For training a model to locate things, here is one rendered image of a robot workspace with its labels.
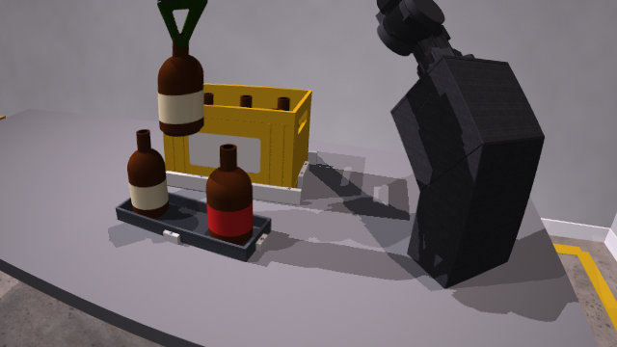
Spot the yellow crate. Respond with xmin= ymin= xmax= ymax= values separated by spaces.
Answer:
xmin=163 ymin=84 xmax=310 ymax=189

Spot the brown bottle with red label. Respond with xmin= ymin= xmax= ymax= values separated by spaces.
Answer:
xmin=206 ymin=144 xmax=253 ymax=245

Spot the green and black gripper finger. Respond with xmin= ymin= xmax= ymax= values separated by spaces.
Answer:
xmin=157 ymin=2 xmax=194 ymax=40
xmin=161 ymin=0 xmax=208 ymax=48

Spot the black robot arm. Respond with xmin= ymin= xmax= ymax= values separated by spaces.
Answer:
xmin=376 ymin=0 xmax=474 ymax=78

